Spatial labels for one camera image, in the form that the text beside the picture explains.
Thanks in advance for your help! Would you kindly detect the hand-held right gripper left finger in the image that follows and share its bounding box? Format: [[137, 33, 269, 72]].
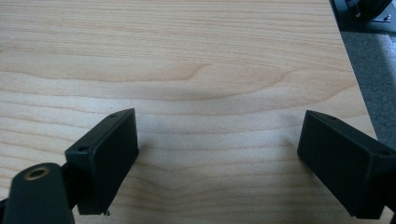
[[64, 107, 140, 217]]

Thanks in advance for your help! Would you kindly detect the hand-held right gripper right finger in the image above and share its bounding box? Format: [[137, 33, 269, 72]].
[[296, 109, 396, 220]]

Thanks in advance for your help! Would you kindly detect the black metal stand base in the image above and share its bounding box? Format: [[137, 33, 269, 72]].
[[330, 0, 396, 34]]

